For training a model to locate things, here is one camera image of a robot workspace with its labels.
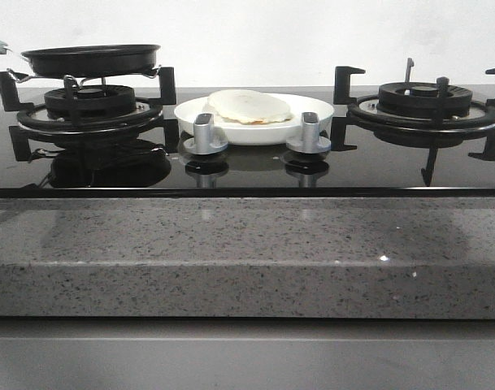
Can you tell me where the silver left stove knob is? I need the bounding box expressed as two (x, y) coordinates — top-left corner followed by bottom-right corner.
(183, 113), (228, 155)

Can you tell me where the black right gas burner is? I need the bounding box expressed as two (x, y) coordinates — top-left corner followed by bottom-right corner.
(377, 82), (472, 119)

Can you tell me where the black glass gas cooktop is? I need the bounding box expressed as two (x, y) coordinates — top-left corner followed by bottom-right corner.
(0, 98), (495, 198)

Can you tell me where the black right pan support grate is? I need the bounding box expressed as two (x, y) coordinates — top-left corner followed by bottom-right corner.
(330, 58), (495, 185)

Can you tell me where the black left gas burner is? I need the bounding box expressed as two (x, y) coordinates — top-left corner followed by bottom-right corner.
(44, 84), (136, 119)

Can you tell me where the fried egg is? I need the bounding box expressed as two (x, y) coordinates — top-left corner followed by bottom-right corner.
(204, 89), (293, 124)

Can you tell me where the grey cabinet front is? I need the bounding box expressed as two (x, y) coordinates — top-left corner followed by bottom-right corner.
(0, 318), (495, 389)

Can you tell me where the black frying pan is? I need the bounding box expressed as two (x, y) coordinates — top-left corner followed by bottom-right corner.
(20, 44), (160, 79)

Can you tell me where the silver stove knob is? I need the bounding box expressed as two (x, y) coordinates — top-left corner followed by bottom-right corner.
(183, 113), (228, 155)
(286, 112), (331, 154)

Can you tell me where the silver right stove knob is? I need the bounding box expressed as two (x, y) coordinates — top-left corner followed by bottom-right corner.
(286, 112), (331, 154)

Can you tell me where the black gas burner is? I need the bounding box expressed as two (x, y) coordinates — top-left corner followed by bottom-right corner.
(377, 82), (472, 119)
(44, 84), (136, 119)

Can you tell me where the white round plate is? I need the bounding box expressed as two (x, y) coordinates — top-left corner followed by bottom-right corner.
(174, 93), (334, 145)

